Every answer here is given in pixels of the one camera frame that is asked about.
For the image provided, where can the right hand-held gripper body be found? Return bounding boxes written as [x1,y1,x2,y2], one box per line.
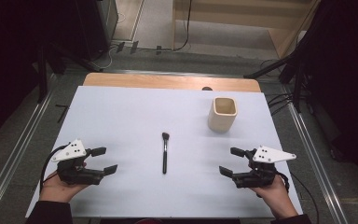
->
[232,145,297,189]

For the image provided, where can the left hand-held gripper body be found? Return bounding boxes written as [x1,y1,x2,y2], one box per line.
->
[50,138,105,187]

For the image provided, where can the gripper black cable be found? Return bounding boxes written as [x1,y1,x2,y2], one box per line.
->
[39,144,71,191]
[274,171,291,192]

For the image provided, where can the aluminium floor rail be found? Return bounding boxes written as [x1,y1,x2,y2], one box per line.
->
[286,102,350,224]
[0,90,54,220]

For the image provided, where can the beige square cup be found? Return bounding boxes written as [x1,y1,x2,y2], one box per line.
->
[207,96,239,134]

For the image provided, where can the bundle of black cables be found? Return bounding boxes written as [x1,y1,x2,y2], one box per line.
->
[266,92,294,117]

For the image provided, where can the person's left hand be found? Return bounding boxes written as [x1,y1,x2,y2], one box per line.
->
[39,161,90,203]

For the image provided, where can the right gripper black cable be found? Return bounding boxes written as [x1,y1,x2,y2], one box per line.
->
[274,171,291,192]

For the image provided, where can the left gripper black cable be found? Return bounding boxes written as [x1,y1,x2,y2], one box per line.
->
[39,144,71,191]

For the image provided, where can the black metal stand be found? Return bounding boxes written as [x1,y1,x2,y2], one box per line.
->
[32,41,104,105]
[242,40,307,114]

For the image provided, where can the thin black floor cable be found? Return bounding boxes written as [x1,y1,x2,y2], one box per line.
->
[289,172,320,224]

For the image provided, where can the white floor cable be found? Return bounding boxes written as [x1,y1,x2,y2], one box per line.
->
[90,46,119,71]

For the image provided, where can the person's right hand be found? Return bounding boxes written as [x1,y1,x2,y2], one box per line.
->
[251,174,299,220]

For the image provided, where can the light wooden furniture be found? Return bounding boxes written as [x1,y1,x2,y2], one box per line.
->
[172,0,322,60]

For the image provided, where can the black makeup brush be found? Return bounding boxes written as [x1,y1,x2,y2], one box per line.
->
[161,132,171,175]

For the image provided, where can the black curtain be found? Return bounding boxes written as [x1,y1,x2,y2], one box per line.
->
[0,0,78,149]
[301,0,358,181]

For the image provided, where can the dark cabinet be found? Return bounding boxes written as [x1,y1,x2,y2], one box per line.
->
[74,0,119,61]

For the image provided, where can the white table mat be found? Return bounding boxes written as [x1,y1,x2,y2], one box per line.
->
[25,85,304,219]

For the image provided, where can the black hanging cable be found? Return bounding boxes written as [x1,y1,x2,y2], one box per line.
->
[172,0,194,52]

